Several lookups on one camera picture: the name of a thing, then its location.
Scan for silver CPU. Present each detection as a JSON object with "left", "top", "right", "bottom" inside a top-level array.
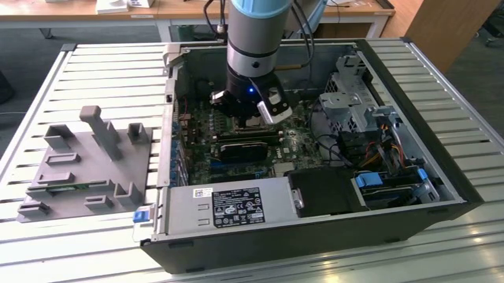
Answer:
[{"left": 243, "top": 118, "right": 273, "bottom": 130}]

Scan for CPU socket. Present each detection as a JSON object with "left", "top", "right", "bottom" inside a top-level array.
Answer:
[{"left": 232, "top": 116, "right": 280, "bottom": 134}]

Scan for black graphics card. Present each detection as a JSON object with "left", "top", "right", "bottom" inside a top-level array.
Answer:
[{"left": 216, "top": 141, "right": 272, "bottom": 164}]

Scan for green motherboard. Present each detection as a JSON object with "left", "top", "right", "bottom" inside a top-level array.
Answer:
[{"left": 177, "top": 94, "right": 328, "bottom": 185}]

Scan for metal disk bay cage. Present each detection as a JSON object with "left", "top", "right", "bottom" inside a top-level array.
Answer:
[{"left": 317, "top": 52, "right": 404, "bottom": 139}]

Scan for silver chipset heatsink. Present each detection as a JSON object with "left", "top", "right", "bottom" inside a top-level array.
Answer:
[{"left": 273, "top": 163, "right": 296, "bottom": 177}]

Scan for clear storage box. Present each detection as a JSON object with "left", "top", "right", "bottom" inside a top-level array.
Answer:
[{"left": 169, "top": 24, "right": 229, "bottom": 42}]

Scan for black plastic shroud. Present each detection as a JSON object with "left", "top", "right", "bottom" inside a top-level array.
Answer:
[{"left": 289, "top": 169, "right": 371, "bottom": 219}]

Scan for grey power supply unit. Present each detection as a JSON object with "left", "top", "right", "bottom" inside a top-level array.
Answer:
[{"left": 152, "top": 177, "right": 300, "bottom": 242}]

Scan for hard disk in blue carrier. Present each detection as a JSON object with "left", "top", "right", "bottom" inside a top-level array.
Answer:
[{"left": 352, "top": 172, "right": 419, "bottom": 209}]

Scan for white cardboard box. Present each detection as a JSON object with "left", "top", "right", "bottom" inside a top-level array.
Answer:
[{"left": 97, "top": 0, "right": 132, "bottom": 15}]

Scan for grey parts rack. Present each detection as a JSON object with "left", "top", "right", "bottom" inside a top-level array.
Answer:
[{"left": 15, "top": 105, "right": 156, "bottom": 224}]

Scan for blue case release latch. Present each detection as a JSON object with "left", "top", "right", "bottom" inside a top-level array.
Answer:
[{"left": 133, "top": 209, "right": 153, "bottom": 224}]

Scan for green RAM stick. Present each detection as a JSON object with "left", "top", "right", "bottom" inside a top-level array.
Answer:
[{"left": 46, "top": 183, "right": 93, "bottom": 192}]

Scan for black PC case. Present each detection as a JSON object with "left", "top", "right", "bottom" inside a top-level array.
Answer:
[{"left": 140, "top": 37, "right": 486, "bottom": 275}]

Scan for wooden cabinet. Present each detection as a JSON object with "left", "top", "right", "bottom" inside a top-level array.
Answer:
[{"left": 404, "top": 0, "right": 504, "bottom": 74}]

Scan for black bulky object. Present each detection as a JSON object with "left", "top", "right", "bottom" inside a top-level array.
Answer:
[{"left": 0, "top": 69, "right": 17, "bottom": 104}]

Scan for black office chair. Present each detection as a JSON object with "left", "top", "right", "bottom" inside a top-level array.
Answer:
[{"left": 480, "top": 4, "right": 504, "bottom": 48}]

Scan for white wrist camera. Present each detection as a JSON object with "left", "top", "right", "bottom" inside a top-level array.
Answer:
[{"left": 248, "top": 77, "right": 295, "bottom": 126}]

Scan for yellow red power wires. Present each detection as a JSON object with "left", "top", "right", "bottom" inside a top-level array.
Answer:
[{"left": 361, "top": 125, "right": 407, "bottom": 167}]

